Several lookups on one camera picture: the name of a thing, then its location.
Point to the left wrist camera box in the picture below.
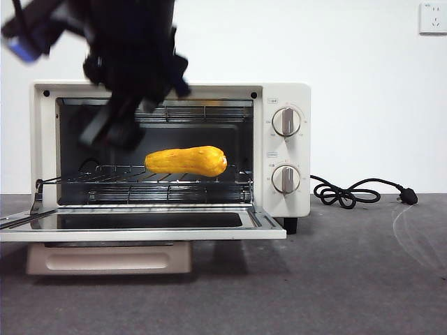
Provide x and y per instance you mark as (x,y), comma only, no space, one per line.
(22,49)

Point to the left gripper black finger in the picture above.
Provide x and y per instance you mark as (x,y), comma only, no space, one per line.
(96,129)
(124,136)

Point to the timer knob of oven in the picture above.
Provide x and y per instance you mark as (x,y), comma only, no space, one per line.
(286,179)

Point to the white wall socket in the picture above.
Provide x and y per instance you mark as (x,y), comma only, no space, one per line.
(433,18)

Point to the white Toshiba toaster oven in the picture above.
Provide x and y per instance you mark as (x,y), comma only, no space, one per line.
(290,94)

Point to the temperature knob of oven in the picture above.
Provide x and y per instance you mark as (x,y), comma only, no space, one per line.
(286,121)

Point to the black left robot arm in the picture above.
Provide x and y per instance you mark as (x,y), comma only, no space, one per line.
(132,42)

